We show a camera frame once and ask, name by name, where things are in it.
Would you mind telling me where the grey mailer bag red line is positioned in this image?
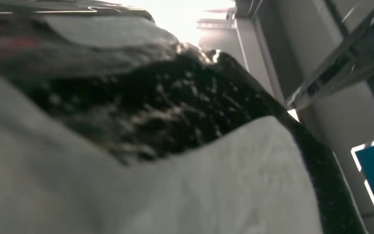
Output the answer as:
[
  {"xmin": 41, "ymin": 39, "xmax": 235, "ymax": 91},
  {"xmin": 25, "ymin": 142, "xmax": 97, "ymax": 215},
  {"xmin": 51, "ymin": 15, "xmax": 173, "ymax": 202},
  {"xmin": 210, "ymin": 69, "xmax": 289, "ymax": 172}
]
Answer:
[{"xmin": 0, "ymin": 9, "xmax": 368, "ymax": 234}]

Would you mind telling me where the grey metal ceiling beam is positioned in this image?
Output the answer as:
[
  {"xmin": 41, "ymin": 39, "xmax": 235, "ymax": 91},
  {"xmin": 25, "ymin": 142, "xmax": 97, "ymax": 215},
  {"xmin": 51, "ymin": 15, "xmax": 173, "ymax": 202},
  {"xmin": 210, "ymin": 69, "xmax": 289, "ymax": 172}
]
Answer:
[{"xmin": 285, "ymin": 0, "xmax": 374, "ymax": 111}]

